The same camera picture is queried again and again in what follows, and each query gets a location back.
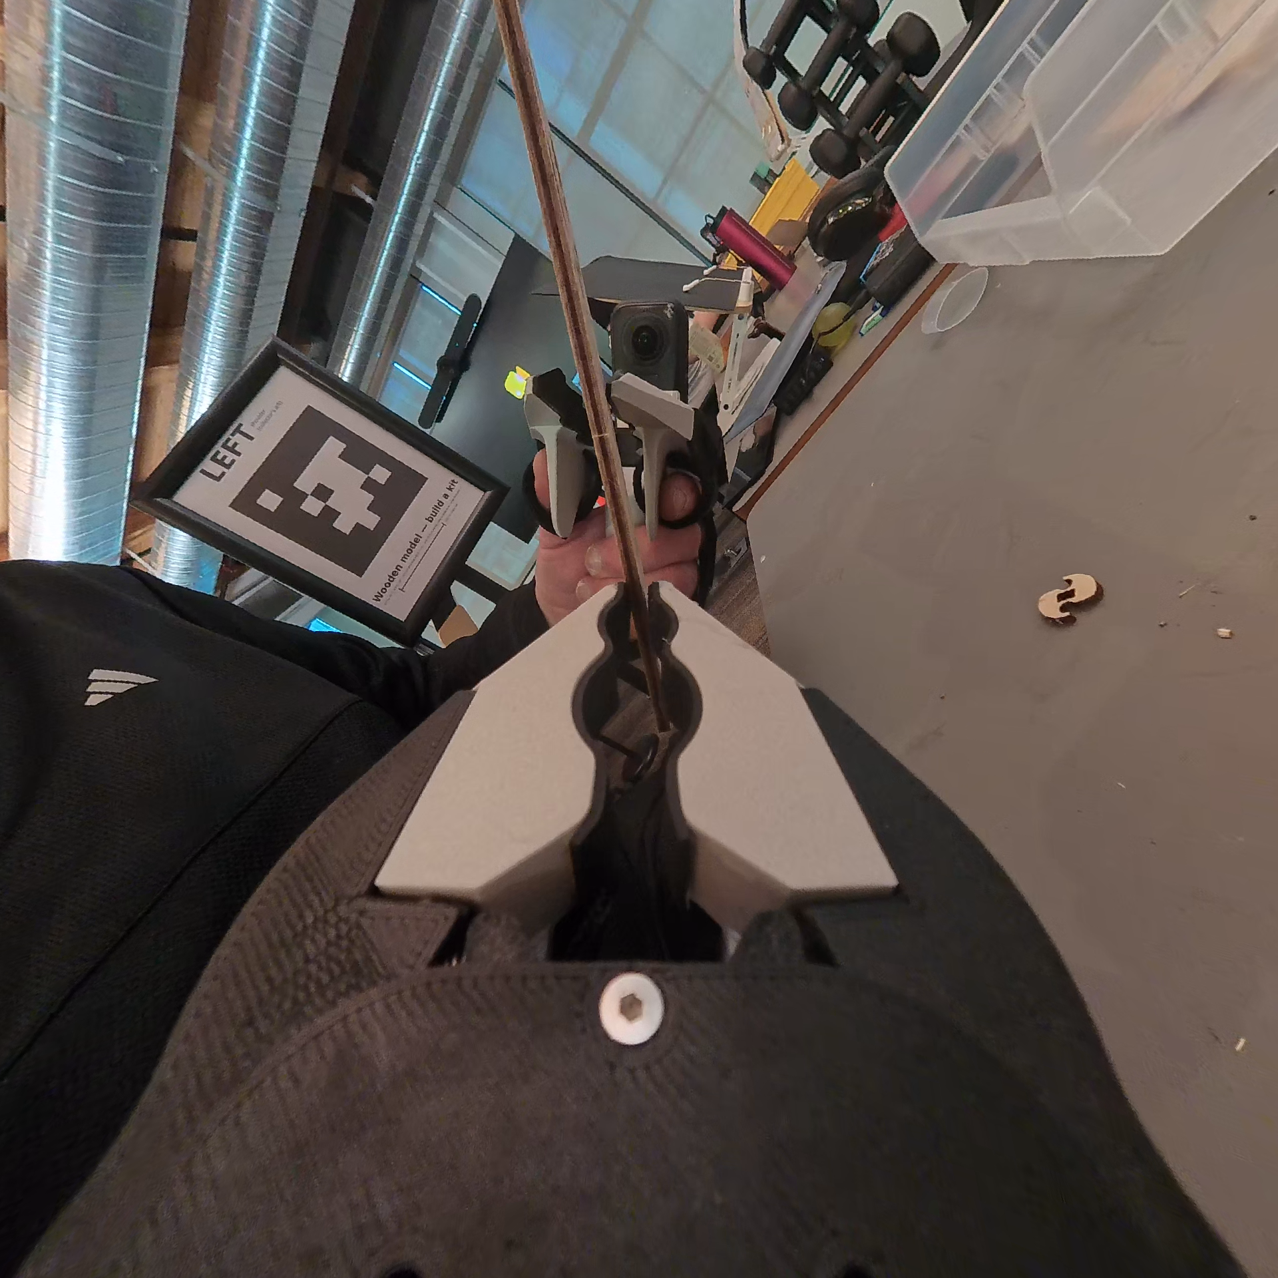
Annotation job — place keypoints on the framed marker sign board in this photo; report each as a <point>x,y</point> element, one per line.
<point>320,488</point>

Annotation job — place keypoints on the black headset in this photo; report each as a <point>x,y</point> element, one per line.
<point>848,214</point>

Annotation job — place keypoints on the blue grey plastic lid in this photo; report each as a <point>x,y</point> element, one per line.
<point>804,339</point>

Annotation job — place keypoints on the black dumbbell rack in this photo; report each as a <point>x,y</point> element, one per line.
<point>848,80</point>

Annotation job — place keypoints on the black monitor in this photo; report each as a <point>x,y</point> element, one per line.
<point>520,329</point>

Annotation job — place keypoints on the person's left hand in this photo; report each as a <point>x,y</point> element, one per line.
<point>569,579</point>

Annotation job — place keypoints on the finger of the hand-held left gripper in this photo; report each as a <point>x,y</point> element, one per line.
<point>561,448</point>
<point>654,424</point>

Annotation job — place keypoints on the small curved wooden piece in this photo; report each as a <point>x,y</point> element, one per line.
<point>1068,599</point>

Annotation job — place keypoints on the silver ventilation duct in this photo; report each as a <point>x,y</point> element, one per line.
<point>240,249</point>
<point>90,249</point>
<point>409,199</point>

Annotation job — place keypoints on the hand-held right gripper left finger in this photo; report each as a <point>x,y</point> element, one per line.
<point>489,799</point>

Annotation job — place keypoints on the black flat board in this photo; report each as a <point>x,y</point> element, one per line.
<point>649,281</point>

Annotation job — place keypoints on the clear plastic box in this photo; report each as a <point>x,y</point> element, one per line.
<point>1099,129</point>

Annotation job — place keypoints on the black camera bar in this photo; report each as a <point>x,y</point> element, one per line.
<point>449,365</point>

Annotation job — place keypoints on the wooden parts sheet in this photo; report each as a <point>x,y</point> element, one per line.
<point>569,299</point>

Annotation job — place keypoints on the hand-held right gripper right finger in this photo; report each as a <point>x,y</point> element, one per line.
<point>788,799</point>

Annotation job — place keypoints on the person's left forearm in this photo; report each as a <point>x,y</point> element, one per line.
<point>440,668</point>

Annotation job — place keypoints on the yellow box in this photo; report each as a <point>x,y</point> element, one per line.
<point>779,199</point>

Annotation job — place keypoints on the yellow green ball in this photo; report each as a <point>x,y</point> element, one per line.
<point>831,325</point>

